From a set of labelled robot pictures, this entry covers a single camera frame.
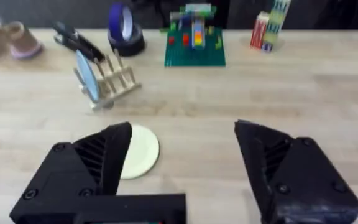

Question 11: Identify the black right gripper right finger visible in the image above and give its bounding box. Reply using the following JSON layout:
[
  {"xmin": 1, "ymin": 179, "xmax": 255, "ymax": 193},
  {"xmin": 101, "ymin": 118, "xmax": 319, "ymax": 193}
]
[{"xmin": 234, "ymin": 119, "xmax": 358, "ymax": 224}]

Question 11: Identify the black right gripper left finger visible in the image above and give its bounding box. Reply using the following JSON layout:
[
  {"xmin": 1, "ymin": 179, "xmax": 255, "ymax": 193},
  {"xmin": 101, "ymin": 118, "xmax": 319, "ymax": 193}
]
[{"xmin": 9, "ymin": 121, "xmax": 133, "ymax": 220}]

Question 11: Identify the small wooden peg rack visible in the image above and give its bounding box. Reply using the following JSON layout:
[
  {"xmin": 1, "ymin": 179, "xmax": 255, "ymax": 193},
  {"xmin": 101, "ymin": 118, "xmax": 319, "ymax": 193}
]
[{"xmin": 74, "ymin": 49, "xmax": 142, "ymax": 112}]

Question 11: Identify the pale green round plate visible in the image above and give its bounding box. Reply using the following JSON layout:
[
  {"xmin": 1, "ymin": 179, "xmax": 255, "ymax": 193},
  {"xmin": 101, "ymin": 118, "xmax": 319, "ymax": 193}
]
[{"xmin": 120, "ymin": 124, "xmax": 160, "ymax": 180}]

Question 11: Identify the light blue round plate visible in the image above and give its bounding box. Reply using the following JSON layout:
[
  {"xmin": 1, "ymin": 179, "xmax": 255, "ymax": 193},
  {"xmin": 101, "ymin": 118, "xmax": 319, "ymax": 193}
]
[{"xmin": 74, "ymin": 49, "xmax": 101, "ymax": 103}]

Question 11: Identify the black hand tool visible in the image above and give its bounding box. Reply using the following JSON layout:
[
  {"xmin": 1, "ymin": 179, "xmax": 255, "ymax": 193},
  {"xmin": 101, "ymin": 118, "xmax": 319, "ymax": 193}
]
[{"xmin": 52, "ymin": 22, "xmax": 106, "ymax": 63}]

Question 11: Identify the black tape roll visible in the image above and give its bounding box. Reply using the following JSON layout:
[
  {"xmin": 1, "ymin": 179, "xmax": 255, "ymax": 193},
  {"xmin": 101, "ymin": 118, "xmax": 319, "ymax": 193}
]
[{"xmin": 107, "ymin": 23, "xmax": 146, "ymax": 57}]

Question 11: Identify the striped toy block stack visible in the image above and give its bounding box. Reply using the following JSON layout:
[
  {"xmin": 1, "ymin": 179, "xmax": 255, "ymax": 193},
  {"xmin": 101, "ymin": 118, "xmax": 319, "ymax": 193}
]
[{"xmin": 249, "ymin": 0, "xmax": 291, "ymax": 52}]

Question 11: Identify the blue tape roll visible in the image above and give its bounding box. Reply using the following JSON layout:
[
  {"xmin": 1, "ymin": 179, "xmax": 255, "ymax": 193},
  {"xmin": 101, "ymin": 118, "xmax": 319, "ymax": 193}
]
[{"xmin": 108, "ymin": 2, "xmax": 134, "ymax": 43}]

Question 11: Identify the green board with toy blocks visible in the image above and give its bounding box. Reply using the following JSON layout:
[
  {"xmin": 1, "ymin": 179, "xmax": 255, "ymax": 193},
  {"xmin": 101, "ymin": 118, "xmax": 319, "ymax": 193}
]
[{"xmin": 160, "ymin": 3, "xmax": 227, "ymax": 67}]

